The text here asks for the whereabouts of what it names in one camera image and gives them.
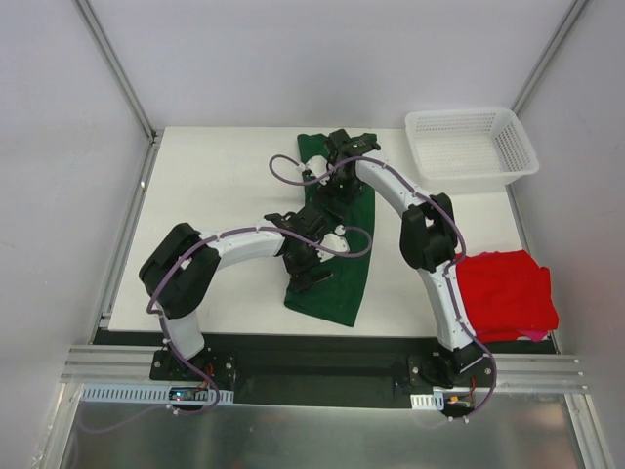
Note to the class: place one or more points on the white cable duct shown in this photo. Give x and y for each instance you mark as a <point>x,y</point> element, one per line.
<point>433,401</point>
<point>153,394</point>

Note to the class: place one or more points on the white plastic basket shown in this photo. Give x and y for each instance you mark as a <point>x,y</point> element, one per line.
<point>469,150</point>

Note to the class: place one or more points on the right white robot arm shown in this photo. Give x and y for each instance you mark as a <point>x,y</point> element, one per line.
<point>429,243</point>

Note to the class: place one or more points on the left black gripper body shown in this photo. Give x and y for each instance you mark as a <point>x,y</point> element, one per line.
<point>309,277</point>

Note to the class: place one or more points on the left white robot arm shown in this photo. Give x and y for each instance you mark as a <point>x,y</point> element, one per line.
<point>177,275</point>

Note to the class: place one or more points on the pink folded t shirt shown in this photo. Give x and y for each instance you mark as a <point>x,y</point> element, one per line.
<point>534,335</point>

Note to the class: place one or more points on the red folded t shirt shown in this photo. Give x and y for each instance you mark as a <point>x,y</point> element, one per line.
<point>505,292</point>

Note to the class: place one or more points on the left white cable duct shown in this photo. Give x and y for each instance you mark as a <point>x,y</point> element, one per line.
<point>153,394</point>

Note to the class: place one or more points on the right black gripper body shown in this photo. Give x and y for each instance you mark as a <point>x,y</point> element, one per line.
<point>343,193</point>

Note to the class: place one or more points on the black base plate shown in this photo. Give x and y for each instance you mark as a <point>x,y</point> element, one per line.
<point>308,391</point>

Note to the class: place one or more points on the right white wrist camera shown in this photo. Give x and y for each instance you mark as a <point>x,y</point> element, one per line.
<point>315,166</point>

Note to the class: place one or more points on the aluminium frame rail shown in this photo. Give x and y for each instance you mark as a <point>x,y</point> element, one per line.
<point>521,373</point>

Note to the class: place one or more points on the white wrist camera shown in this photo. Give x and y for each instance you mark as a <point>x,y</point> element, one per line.
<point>333,244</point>
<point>315,166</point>

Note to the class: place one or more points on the right white cable duct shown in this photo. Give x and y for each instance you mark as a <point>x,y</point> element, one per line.
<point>433,401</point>

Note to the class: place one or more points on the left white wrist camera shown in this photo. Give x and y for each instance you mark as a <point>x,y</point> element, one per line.
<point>333,244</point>

